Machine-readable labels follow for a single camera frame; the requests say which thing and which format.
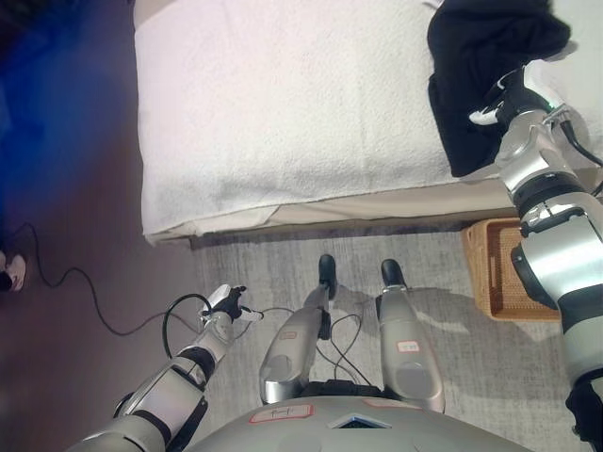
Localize black floor cable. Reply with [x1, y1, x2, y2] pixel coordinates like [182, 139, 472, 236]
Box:
[0, 220, 303, 338]

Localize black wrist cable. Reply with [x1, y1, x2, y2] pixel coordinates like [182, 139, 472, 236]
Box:
[559, 108, 603, 170]
[161, 292, 219, 364]

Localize silver robot leg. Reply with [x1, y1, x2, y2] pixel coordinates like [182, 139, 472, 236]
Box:
[259, 253, 341, 407]
[376, 258, 447, 416]

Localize grey floor rug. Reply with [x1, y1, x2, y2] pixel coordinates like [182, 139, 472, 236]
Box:
[189, 219, 603, 452]

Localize woven wicker basket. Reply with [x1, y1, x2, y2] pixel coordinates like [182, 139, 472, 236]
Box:
[460, 217, 564, 324]

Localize white shoe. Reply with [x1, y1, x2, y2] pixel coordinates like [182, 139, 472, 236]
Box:
[0, 250, 27, 294]

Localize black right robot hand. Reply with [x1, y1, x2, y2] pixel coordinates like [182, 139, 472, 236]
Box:
[468, 61, 561, 127]

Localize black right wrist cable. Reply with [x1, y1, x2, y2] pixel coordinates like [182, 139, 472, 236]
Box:
[559, 108, 603, 170]

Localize silver left robot leg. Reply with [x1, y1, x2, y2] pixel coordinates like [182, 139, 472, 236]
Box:
[259, 253, 341, 407]

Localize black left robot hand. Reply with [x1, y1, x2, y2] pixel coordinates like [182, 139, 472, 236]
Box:
[200, 283, 265, 326]

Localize black clothes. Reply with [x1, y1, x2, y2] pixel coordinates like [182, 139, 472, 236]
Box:
[425, 0, 579, 180]

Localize silver robot torso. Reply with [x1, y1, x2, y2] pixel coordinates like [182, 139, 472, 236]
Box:
[187, 379, 544, 452]

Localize silver right robot leg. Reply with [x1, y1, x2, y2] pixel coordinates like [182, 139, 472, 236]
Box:
[376, 258, 447, 416]

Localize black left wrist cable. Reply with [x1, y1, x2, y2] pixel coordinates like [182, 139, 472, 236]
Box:
[161, 292, 219, 364]

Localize brown bed base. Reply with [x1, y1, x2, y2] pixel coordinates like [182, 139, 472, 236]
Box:
[189, 210, 522, 250]

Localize thin black leg cables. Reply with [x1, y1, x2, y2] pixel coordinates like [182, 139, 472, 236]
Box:
[314, 312, 376, 388]

